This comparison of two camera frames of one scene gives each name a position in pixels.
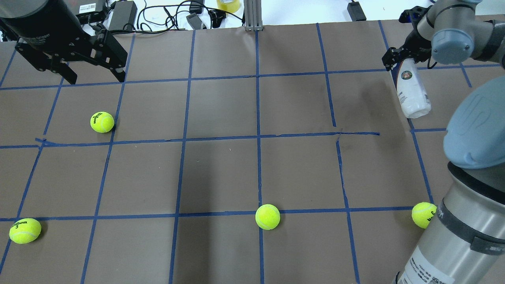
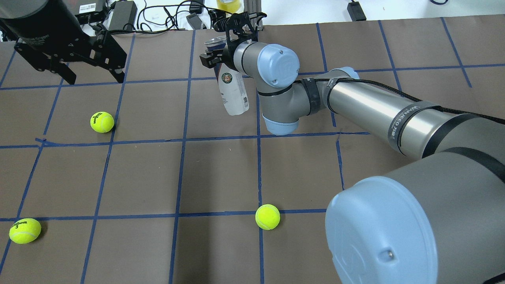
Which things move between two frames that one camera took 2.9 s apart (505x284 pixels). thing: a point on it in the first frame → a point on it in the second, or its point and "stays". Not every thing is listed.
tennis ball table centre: [267, 216] stays
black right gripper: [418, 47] → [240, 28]
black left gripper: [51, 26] stays
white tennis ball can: [415, 100] → [233, 84]
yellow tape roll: [231, 6] stays
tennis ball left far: [24, 230] stays
